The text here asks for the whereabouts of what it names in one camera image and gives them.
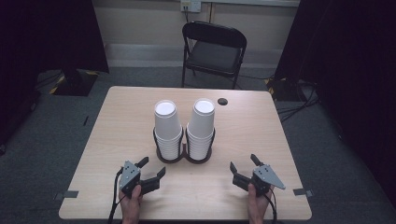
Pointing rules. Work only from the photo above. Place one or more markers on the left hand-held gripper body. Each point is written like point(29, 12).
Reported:
point(130, 175)

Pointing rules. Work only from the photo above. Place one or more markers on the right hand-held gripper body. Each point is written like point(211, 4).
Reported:
point(264, 177)

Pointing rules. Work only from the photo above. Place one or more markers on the black double cup holder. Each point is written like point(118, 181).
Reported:
point(184, 153)

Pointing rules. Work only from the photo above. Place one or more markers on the white paper cup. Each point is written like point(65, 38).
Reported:
point(202, 121)

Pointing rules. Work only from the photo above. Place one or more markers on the person's right hand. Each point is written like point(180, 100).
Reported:
point(257, 207)

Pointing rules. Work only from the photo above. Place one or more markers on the person's left hand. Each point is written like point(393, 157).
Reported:
point(131, 208)

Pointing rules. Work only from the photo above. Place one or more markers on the grey floor tape strip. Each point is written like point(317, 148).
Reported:
point(67, 195)
point(302, 192)

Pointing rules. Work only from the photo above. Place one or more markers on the black table grommet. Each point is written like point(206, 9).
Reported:
point(222, 101)

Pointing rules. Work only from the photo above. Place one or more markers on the black stand base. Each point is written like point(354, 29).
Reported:
point(74, 82)
point(281, 88)

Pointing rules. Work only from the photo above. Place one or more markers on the black folding chair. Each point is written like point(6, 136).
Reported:
point(214, 56)

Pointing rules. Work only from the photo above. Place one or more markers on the black curtain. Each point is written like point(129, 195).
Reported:
point(348, 62)
point(46, 34)

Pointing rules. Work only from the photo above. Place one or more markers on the white wall outlet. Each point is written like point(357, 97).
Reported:
point(190, 5)

